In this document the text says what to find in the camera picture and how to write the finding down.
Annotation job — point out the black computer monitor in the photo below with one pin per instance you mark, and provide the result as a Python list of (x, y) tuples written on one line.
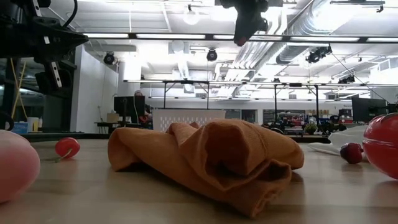
[(368, 109), (129, 105)]

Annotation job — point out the small green potted plant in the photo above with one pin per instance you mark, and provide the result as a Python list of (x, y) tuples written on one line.
[(311, 127)]

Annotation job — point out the blue bin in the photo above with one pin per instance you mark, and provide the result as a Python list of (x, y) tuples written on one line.
[(20, 128)]

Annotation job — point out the cardboard box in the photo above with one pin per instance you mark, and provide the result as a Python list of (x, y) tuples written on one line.
[(112, 117)]

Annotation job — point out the white perforated plastic basket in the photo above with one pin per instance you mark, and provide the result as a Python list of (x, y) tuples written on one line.
[(186, 116)]

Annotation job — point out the white cloth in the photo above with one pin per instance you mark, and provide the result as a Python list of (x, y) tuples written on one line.
[(345, 137)]

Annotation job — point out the black table frame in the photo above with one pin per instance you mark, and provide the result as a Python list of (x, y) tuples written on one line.
[(62, 136)]

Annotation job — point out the orange cloth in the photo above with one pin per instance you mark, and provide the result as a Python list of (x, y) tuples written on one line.
[(186, 155)]

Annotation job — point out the black track light cluster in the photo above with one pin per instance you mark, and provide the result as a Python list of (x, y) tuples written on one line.
[(318, 53)]

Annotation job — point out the black background workstation frame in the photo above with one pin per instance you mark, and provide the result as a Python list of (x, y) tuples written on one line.
[(186, 81)]

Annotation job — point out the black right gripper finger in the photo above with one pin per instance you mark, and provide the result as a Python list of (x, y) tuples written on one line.
[(238, 28), (250, 28)]

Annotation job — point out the round white ceiling lamp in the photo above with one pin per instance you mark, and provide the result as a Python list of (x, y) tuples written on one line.
[(191, 16)]

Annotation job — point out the dark desk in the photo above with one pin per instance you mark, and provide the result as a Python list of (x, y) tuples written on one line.
[(105, 124)]

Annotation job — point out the black background robot arm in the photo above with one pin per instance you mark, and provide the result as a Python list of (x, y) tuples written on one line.
[(334, 126)]

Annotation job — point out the dark red toy berry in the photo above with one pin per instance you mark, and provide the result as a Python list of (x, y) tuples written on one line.
[(351, 153)]

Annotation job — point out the red toy cherry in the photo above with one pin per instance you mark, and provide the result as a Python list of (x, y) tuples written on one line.
[(67, 147)]

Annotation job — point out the silver ventilation duct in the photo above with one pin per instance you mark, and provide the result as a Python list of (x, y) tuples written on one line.
[(298, 49)]

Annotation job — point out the pink toy peach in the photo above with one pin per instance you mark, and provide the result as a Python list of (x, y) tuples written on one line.
[(15, 165)]

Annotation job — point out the red toy tomato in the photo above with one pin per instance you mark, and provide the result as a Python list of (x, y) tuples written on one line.
[(384, 146)]

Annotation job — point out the person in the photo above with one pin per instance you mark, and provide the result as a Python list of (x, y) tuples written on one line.
[(148, 112)]

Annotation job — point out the black bar with light strips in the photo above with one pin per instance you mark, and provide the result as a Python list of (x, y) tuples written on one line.
[(171, 36)]

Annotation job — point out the black hanging spotlight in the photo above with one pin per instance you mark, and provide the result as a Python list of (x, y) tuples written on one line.
[(109, 58), (211, 55)]

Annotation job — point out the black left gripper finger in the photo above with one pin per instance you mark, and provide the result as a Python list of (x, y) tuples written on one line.
[(56, 34), (54, 77)]

